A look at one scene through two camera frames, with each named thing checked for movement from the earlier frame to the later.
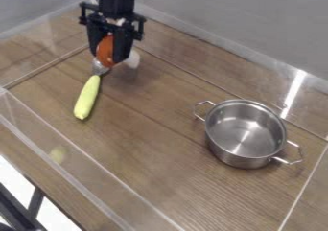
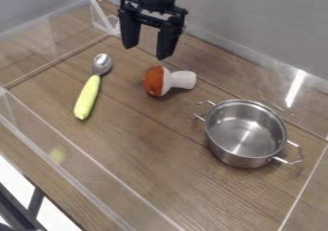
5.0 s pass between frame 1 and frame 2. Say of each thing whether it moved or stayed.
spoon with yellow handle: stayed
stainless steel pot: stayed
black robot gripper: moved
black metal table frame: stayed
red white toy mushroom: moved
